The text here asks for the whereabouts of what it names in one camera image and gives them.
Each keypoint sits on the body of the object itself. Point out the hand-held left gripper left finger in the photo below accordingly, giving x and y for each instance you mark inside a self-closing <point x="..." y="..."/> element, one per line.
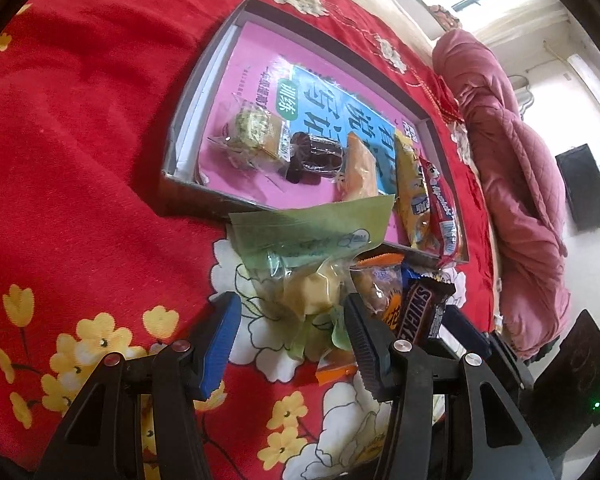
<point x="220" y="345"/>

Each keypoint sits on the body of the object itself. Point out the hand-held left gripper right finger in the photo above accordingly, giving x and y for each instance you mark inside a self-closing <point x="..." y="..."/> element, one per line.
<point x="367" y="355"/>

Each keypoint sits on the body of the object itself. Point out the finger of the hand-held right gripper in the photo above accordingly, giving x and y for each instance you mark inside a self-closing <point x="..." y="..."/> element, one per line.
<point x="467" y="330"/>

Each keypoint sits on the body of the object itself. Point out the brown chocolate bar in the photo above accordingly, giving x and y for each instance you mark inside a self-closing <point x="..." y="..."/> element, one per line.
<point x="420" y="310"/>

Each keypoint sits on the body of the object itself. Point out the orange snack packet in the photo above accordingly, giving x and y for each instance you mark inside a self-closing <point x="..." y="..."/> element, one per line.
<point x="380" y="295"/>

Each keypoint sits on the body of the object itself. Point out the blue cookie packet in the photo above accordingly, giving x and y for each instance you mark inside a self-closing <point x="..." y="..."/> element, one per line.
<point x="411" y="275"/>

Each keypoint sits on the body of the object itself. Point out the long red snack packet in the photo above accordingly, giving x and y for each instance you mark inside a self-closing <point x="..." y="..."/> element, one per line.
<point x="442" y="215"/>

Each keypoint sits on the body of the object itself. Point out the green clear snack packet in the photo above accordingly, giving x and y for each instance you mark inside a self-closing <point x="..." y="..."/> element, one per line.
<point x="300" y="240"/>

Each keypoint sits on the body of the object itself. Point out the long yellow snack packet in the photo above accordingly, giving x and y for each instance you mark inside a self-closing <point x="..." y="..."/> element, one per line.
<point x="412" y="200"/>

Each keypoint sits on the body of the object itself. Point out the shallow grey box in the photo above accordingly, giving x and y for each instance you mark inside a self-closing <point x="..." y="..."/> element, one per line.
<point x="195" y="190"/>

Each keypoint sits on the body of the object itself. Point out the orange cracker packet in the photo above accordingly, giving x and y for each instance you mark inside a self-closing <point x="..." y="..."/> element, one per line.
<point x="360" y="170"/>

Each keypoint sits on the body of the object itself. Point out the dark chocolate cake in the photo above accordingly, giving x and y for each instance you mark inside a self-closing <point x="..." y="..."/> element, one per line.
<point x="312" y="155"/>

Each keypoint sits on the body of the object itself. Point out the small clear pastry packet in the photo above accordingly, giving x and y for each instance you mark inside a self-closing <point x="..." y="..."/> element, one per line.
<point x="255" y="127"/>

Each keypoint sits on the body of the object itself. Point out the pink quilt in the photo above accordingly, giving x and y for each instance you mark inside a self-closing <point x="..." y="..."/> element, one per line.
<point x="520" y="200"/>

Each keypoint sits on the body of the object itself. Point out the black speaker box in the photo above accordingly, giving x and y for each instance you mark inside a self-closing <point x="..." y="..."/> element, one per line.
<point x="582" y="185"/>

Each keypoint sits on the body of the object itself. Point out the red floral cloth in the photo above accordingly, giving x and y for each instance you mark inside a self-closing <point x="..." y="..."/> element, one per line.
<point x="80" y="110"/>

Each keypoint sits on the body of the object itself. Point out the white air conditioner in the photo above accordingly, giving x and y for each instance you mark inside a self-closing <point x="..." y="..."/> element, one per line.
<point x="589" y="80"/>

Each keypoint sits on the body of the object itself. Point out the pink and blue book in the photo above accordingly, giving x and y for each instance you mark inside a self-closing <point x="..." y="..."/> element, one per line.
<point x="260" y="55"/>

